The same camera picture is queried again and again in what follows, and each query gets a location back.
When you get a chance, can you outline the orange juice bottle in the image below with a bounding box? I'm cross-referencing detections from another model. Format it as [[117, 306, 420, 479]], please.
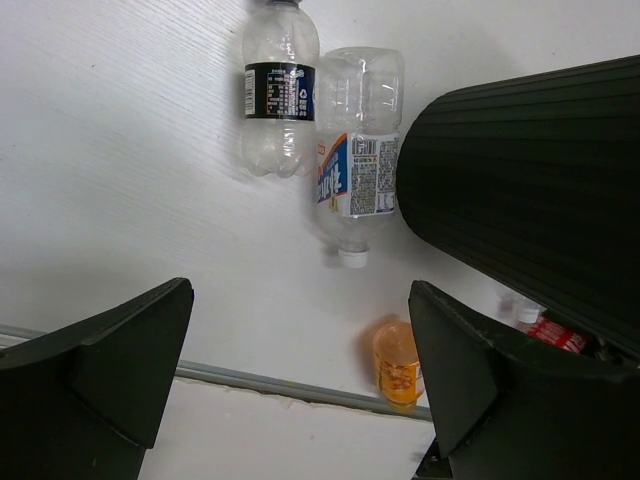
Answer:
[[372, 320, 425, 413]]

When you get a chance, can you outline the clear bottle red label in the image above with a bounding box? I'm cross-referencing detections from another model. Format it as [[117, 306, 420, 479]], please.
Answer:
[[496, 284, 589, 354]]

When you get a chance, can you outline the grey aluminium table rail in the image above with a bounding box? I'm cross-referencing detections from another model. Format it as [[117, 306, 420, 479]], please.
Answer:
[[0, 323, 434, 422]]

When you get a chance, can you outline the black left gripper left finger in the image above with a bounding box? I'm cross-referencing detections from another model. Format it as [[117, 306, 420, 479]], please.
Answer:
[[1, 278, 193, 479]]

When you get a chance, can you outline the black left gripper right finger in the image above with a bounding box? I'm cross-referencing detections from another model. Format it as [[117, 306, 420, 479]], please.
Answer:
[[408, 281, 639, 479]]

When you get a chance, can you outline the clear bottle black label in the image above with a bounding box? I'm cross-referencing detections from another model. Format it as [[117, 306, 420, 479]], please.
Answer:
[[242, 1, 320, 178]]

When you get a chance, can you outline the black ribbed plastic bin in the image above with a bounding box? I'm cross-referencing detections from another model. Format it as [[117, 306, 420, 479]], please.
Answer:
[[396, 56, 639, 355]]

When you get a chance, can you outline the clear bottle white blue label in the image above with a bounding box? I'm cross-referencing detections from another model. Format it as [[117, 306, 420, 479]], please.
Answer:
[[315, 46, 405, 268]]

